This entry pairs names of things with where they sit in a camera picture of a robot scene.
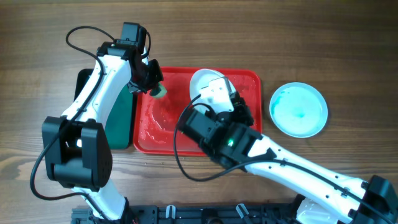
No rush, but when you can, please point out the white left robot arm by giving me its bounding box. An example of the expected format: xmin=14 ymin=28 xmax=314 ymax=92
xmin=30 ymin=22 xmax=167 ymax=223

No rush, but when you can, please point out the white plate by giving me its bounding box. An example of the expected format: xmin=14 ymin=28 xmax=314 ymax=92
xmin=189 ymin=69 xmax=236 ymax=110
xmin=268 ymin=82 xmax=328 ymax=138

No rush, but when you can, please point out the green yellow sponge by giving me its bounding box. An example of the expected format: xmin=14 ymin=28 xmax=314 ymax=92
xmin=149 ymin=83 xmax=167 ymax=99

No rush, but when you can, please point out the green water tray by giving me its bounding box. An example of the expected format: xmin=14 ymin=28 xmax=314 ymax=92
xmin=73 ymin=68 xmax=136 ymax=150

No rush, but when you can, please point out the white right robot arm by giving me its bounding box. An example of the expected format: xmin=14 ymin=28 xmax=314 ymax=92
xmin=175 ymin=93 xmax=397 ymax=223

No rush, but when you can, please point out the red plastic tray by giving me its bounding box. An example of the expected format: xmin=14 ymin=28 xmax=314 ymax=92
xmin=133 ymin=67 xmax=262 ymax=155

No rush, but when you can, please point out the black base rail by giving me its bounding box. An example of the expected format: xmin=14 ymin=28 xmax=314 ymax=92
xmin=71 ymin=202 xmax=299 ymax=224

